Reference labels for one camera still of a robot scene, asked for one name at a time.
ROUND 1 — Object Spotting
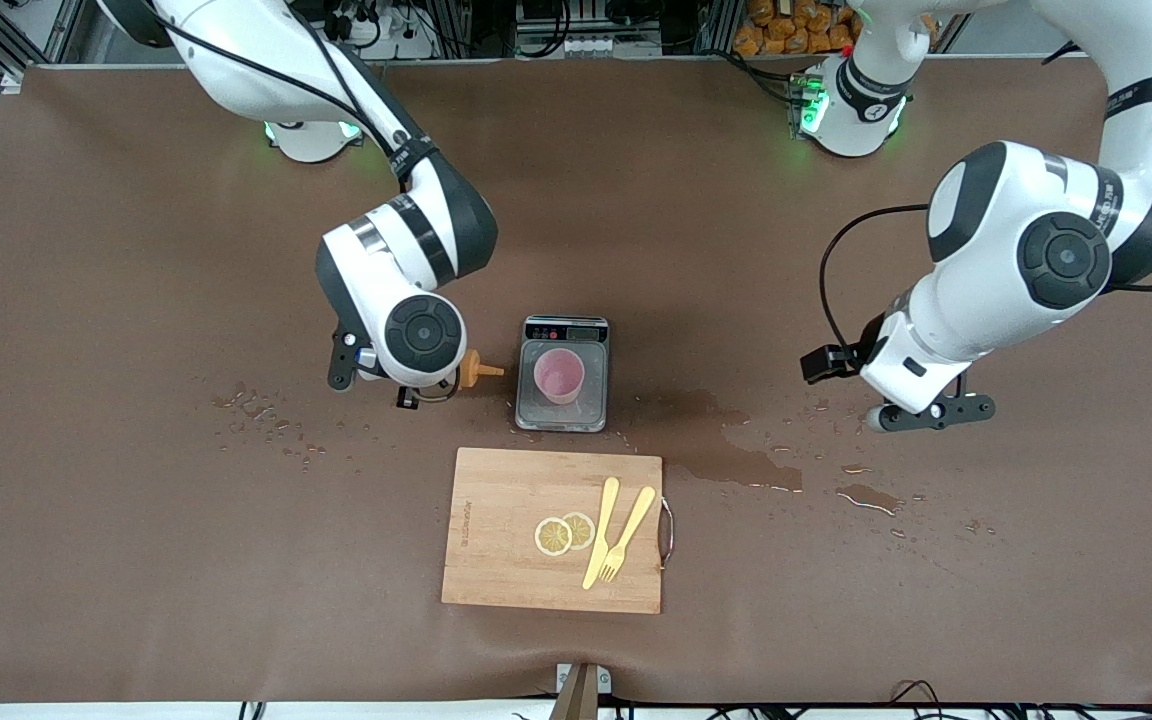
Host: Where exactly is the squeeze bottle with orange cap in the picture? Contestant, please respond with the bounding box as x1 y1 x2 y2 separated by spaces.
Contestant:
458 349 506 394

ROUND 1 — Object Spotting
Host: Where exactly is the pink plastic cup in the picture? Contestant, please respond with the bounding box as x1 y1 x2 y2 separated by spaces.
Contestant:
533 349 587 406

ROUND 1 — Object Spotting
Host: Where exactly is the wooden cutting board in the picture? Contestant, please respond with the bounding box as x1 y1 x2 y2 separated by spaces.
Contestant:
441 447 675 615

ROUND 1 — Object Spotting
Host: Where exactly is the silver digital kitchen scale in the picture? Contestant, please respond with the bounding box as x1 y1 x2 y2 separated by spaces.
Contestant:
514 315 612 434

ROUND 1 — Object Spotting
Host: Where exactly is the yellow plastic knife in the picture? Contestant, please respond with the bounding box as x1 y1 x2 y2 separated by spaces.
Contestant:
582 477 621 591

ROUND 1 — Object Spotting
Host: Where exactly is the brown table cover mat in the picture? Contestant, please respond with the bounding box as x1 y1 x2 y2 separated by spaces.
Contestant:
0 55 1152 706

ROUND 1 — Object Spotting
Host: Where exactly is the yellow plastic fork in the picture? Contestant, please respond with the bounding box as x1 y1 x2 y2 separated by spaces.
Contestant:
599 486 657 583

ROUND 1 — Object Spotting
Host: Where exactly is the pile of orange bread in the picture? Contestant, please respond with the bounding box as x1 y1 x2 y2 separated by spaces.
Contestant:
733 0 862 57

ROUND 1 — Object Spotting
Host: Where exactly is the white power strip with plugs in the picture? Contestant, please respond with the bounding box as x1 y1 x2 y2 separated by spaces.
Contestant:
331 0 437 59

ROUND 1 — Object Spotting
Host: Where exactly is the white socket strip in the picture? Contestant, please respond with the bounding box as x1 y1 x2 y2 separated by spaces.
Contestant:
558 35 664 59

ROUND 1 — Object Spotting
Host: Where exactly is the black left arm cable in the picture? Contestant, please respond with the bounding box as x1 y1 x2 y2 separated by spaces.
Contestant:
820 204 929 353

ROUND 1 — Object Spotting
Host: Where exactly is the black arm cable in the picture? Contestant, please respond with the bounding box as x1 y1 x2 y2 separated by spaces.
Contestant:
151 10 462 407
820 204 929 353

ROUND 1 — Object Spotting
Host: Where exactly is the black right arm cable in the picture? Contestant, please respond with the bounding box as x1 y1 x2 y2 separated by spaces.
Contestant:
151 10 462 407

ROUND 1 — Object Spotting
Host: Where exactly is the black looped floor cable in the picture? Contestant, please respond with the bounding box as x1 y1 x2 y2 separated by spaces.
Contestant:
889 679 947 713

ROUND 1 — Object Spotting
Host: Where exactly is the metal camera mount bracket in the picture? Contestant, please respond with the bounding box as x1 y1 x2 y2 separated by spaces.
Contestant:
548 662 615 720

